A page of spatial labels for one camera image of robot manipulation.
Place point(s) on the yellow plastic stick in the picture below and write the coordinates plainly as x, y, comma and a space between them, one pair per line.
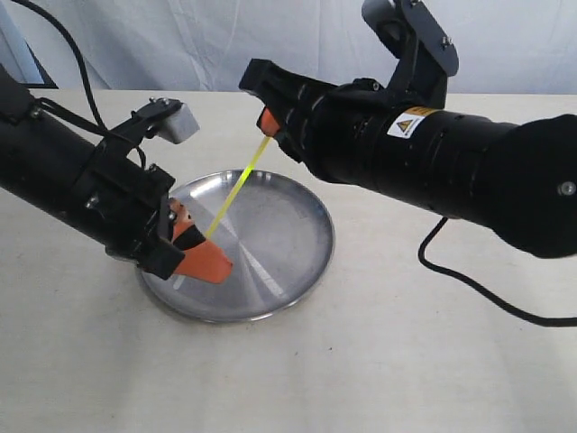
237, 187

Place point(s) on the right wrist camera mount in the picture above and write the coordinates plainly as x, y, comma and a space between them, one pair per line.
426, 55

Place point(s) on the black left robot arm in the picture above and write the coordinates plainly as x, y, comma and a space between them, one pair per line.
44, 148

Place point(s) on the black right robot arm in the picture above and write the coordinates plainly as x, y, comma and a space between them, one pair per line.
509, 178

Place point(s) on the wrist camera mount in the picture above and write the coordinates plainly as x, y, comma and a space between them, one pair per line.
426, 55
168, 118

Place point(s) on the white backdrop sheet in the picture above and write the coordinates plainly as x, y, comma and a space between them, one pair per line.
504, 46

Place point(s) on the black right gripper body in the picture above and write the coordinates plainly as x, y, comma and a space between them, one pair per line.
334, 130

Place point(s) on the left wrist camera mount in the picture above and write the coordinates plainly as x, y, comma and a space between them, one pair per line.
168, 118

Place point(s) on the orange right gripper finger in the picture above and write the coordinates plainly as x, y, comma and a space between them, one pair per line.
267, 123

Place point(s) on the round stainless steel plate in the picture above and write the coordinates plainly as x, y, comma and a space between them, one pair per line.
279, 236

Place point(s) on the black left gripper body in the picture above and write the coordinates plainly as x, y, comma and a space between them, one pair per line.
125, 207

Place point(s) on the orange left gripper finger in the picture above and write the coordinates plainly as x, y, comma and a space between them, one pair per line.
203, 259
183, 224

